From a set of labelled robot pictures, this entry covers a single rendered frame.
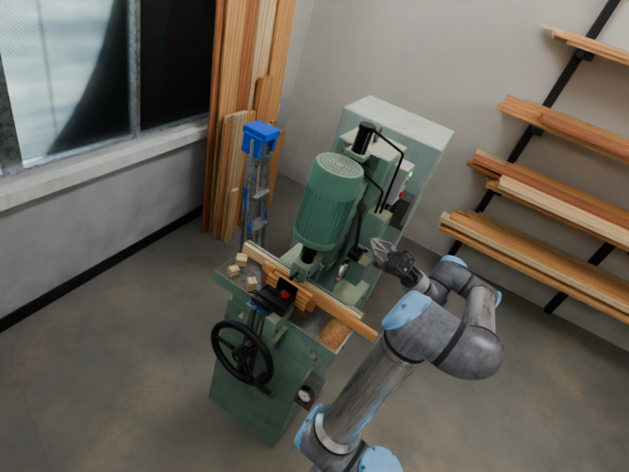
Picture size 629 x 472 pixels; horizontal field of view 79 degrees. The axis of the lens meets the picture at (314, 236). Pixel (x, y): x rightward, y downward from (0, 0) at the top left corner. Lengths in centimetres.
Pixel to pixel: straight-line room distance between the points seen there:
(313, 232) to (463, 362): 69
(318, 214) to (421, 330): 59
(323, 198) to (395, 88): 246
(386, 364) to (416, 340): 12
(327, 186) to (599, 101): 264
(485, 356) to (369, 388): 30
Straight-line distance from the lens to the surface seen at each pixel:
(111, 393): 235
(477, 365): 90
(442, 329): 87
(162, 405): 230
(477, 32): 348
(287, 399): 184
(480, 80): 350
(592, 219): 331
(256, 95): 302
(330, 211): 128
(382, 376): 99
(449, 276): 142
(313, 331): 150
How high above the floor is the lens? 203
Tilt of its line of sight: 36 degrees down
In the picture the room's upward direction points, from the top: 19 degrees clockwise
